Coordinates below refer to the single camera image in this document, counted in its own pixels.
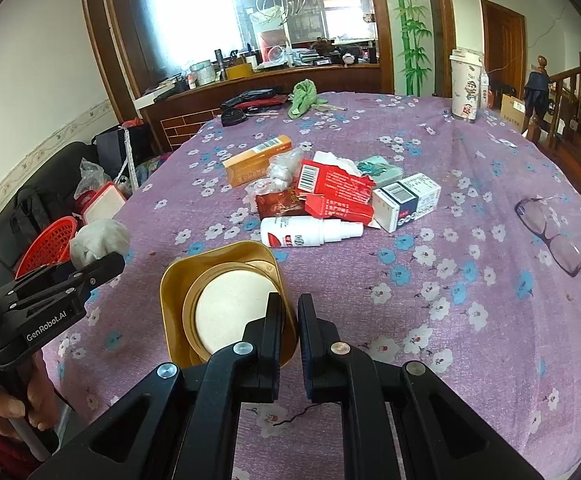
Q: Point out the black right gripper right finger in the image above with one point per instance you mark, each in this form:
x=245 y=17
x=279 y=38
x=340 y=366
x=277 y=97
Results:
x=399 y=422

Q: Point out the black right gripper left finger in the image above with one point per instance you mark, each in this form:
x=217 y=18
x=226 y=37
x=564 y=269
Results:
x=180 y=423

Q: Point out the yellow square plastic cup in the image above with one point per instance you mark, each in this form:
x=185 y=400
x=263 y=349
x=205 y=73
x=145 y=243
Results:
x=208 y=299

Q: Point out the white tissue ball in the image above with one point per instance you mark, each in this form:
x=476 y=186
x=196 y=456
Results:
x=98 y=239

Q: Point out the white spray bottle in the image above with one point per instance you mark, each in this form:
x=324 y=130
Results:
x=305 y=231

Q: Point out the white blue medicine box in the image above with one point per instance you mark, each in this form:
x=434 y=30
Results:
x=404 y=201

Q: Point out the red torn paper package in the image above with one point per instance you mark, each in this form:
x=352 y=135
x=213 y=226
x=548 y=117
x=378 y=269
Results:
x=328 y=191

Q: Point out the dark red snack wrapper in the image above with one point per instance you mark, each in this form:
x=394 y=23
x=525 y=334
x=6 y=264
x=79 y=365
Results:
x=286 y=203

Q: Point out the teal tissue packet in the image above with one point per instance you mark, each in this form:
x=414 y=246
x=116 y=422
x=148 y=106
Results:
x=379 y=170

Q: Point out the clear plastic bag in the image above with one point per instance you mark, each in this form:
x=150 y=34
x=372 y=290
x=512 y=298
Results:
x=282 y=171

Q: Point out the orange medicine box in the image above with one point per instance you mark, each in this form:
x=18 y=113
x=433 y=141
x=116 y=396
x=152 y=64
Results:
x=252 y=164

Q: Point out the left hand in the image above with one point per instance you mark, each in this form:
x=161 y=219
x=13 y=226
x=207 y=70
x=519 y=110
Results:
x=42 y=411

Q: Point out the red plastic basket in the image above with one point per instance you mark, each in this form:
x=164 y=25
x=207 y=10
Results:
x=50 y=247

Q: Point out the red lidded white box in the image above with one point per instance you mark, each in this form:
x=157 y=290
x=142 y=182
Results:
x=100 y=205

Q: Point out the purple floral tablecloth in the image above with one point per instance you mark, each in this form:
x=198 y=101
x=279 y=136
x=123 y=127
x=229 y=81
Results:
x=468 y=289

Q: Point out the eyeglasses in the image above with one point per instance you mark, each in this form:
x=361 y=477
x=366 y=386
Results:
x=537 y=217

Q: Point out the green crumpled cloth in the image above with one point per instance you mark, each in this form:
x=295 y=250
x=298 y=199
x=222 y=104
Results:
x=303 y=98

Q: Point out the black red tool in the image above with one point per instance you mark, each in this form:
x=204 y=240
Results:
x=236 y=110

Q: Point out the white paper coffee cup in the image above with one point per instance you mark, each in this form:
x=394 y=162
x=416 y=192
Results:
x=468 y=74

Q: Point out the black bag with rope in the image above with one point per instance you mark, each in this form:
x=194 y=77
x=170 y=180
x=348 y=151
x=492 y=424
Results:
x=112 y=153

